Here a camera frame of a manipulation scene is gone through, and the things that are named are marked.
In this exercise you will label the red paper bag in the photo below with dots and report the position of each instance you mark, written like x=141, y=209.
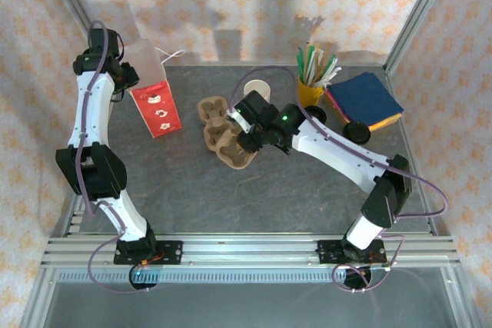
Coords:
x=157, y=109

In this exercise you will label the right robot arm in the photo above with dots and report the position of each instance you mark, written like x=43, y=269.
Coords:
x=338, y=151

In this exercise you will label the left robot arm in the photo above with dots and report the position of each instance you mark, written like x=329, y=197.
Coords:
x=92, y=113

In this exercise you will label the yellow mug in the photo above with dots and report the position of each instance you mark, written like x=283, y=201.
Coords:
x=307, y=93

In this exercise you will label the pink paper napkin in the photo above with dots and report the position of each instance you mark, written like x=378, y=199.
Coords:
x=341, y=107

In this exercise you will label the wooden stirrer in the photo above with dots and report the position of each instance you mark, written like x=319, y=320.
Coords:
x=308, y=55

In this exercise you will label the white green wrapped straw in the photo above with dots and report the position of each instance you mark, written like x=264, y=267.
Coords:
x=328, y=65

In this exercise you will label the brown paper wrapped straw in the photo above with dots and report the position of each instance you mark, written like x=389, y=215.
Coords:
x=322, y=60

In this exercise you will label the blue paper napkin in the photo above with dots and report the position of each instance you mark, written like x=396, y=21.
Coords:
x=365, y=99

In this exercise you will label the yellow paper napkin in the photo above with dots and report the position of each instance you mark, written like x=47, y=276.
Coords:
x=378, y=123

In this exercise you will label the black round base unit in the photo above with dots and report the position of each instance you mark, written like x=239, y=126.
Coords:
x=355, y=285
x=144, y=285

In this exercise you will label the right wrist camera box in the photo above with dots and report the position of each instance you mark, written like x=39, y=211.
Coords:
x=240, y=122

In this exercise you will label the aluminium left post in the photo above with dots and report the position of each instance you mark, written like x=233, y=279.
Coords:
x=81, y=13

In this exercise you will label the aluminium post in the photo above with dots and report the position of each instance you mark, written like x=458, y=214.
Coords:
x=81, y=13
x=419, y=13

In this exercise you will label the aluminium front rail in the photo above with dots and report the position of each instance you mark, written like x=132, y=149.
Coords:
x=250, y=251

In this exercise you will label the aluminium rail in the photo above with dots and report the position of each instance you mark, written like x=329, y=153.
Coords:
x=250, y=251
x=75, y=220

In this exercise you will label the black right mount plate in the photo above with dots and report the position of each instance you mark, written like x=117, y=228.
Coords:
x=326, y=252

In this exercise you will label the black mount plate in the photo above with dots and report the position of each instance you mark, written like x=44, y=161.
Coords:
x=326, y=252
x=171, y=252

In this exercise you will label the black left mount plate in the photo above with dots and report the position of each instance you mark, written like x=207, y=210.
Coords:
x=171, y=252

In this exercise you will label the aluminium left side rail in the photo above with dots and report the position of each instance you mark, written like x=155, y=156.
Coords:
x=75, y=220

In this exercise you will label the aluminium right post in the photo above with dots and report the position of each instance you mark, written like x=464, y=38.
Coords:
x=419, y=13

